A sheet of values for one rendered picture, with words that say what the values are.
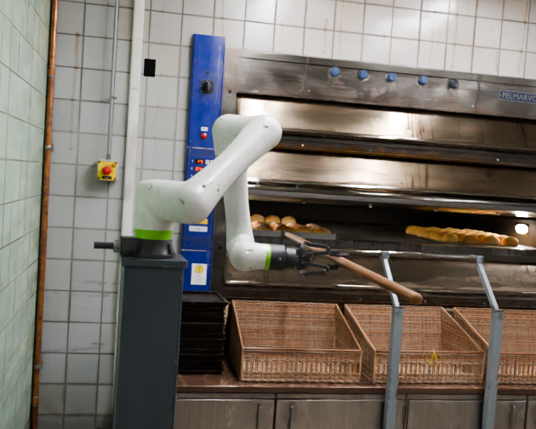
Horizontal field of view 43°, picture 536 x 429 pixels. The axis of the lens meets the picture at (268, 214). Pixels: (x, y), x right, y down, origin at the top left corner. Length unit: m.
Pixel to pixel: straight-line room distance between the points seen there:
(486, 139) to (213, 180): 2.05
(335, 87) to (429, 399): 1.59
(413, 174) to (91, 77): 1.71
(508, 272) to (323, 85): 1.45
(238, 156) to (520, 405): 1.94
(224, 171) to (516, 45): 2.23
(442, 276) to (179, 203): 2.04
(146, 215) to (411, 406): 1.64
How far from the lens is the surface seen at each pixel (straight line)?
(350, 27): 3.62
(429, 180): 3.70
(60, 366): 3.54
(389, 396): 3.15
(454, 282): 3.81
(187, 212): 2.06
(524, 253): 3.99
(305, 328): 3.51
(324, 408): 3.13
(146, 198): 2.17
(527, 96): 4.00
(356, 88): 3.60
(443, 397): 3.32
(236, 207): 2.47
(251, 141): 2.24
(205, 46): 3.42
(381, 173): 3.61
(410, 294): 1.82
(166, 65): 3.42
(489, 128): 3.88
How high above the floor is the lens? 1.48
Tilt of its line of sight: 3 degrees down
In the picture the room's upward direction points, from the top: 4 degrees clockwise
